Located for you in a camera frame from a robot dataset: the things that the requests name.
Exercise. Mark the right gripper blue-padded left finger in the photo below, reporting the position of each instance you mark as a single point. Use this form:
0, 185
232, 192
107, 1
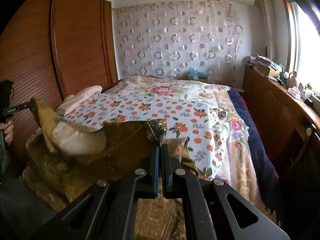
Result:
107, 209

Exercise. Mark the wooden sideboard cabinet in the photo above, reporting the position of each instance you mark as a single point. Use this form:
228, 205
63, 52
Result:
281, 120

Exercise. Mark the bright window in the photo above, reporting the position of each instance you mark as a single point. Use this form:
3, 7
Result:
306, 47

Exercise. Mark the floral quilt bed cover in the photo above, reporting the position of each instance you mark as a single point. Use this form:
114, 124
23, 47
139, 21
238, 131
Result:
203, 113

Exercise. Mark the blue tissue box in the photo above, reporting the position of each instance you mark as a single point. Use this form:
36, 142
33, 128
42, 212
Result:
194, 74

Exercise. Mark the pile of books and papers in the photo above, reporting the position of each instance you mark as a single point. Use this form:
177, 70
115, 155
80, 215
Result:
264, 66

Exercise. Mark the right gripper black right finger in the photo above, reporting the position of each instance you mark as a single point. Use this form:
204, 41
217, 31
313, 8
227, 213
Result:
213, 209

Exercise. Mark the pink folded cloth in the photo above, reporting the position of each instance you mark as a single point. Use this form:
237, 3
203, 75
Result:
72, 101

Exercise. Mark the sheer circle-pattern curtain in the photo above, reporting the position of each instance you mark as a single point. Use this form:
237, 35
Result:
168, 40

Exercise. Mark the person's left hand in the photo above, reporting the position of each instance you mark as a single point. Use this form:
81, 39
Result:
8, 131

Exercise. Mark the red-brown wooden wardrobe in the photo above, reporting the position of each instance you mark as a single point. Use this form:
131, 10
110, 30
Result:
53, 48

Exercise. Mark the gold brocade patterned garment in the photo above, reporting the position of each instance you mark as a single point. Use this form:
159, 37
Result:
77, 157

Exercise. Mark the pink bottle on cabinet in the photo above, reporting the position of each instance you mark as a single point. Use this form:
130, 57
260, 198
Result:
292, 81

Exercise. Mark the navy blue blanket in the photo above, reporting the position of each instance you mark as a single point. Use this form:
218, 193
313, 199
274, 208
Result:
265, 172

